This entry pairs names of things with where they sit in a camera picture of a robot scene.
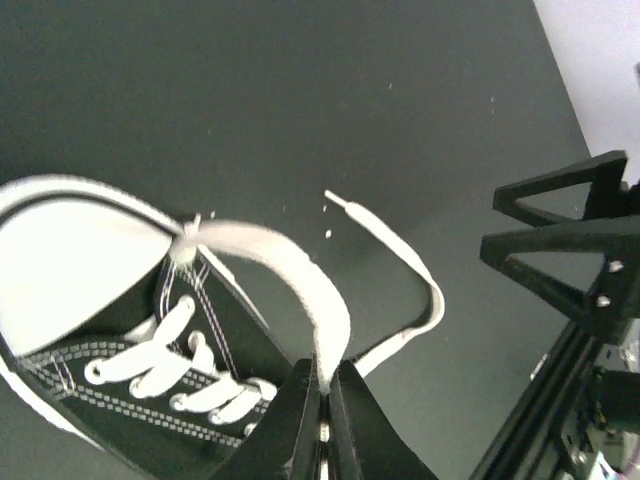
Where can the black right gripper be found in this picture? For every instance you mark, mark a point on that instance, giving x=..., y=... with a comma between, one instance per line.
x=588, y=270

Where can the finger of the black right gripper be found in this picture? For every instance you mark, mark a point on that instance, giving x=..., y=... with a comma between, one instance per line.
x=555, y=190

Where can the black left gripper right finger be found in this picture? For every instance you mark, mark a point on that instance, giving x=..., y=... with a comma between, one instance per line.
x=363, y=444

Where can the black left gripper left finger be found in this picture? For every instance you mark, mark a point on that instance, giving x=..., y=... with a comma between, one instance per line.
x=285, y=442

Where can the black canvas sneaker white sole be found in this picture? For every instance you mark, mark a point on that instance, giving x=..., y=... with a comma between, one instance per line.
x=85, y=270

